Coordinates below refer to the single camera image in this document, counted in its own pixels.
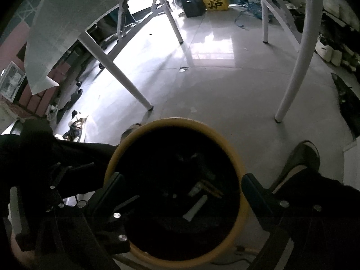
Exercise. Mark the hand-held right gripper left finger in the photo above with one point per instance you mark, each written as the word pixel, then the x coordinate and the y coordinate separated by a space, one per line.
pixel 114 185

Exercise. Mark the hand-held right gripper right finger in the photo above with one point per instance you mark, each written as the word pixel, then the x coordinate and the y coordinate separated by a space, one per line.
pixel 251 188

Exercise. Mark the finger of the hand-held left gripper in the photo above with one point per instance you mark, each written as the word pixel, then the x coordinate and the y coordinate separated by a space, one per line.
pixel 115 225
pixel 70 174

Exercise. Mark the yellow round bin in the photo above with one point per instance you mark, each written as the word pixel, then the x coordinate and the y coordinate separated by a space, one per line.
pixel 174 152

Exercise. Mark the person's left forearm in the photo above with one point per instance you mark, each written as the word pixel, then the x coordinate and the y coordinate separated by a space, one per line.
pixel 21 254

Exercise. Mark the person's left leg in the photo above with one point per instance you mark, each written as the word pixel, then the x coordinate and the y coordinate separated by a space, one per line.
pixel 84 152

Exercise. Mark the person's leg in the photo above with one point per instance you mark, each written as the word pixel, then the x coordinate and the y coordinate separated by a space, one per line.
pixel 84 152
pixel 337 216

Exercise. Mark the yellow sticks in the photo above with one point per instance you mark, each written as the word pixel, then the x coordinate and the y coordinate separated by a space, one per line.
pixel 212 188

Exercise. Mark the person's left shoe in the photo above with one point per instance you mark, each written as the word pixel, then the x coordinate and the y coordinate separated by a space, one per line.
pixel 131 132

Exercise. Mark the person's shoe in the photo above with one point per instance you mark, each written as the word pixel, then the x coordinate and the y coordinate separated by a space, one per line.
pixel 302 160
pixel 131 132

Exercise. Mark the person's right shoe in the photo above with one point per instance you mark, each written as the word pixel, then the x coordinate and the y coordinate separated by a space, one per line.
pixel 302 160

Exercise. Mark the white tube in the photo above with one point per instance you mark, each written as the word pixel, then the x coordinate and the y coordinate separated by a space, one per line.
pixel 195 208

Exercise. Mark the person's right leg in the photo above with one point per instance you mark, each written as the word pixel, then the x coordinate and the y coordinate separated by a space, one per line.
pixel 337 216

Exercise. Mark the white framed panel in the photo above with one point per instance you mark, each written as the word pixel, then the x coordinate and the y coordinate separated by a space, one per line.
pixel 11 81

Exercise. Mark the white table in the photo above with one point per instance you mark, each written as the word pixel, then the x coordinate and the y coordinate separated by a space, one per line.
pixel 126 81

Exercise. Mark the black office chair base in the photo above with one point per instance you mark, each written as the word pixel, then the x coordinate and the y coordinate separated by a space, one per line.
pixel 84 62

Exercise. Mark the black bag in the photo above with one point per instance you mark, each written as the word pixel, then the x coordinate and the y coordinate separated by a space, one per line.
pixel 347 104

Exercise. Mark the floor socket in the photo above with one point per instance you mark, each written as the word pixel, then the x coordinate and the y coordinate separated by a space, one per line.
pixel 183 69

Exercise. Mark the white shoe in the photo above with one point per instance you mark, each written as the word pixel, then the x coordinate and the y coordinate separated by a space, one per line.
pixel 336 57
pixel 323 50

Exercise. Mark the dark clutter shelf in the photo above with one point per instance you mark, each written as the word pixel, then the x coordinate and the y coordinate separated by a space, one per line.
pixel 340 28

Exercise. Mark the grey folding table frame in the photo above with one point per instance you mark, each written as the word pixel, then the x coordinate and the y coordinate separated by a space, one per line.
pixel 157 7

